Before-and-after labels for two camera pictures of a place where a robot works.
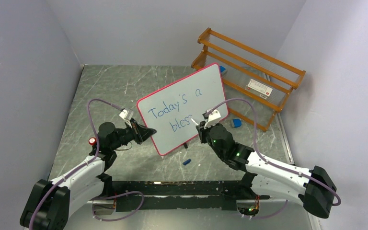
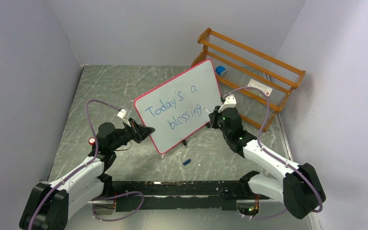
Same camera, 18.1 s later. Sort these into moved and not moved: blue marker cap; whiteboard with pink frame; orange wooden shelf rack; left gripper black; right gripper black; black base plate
Moved: whiteboard with pink frame; right gripper black
Not moved: left gripper black; blue marker cap; black base plate; orange wooden shelf rack
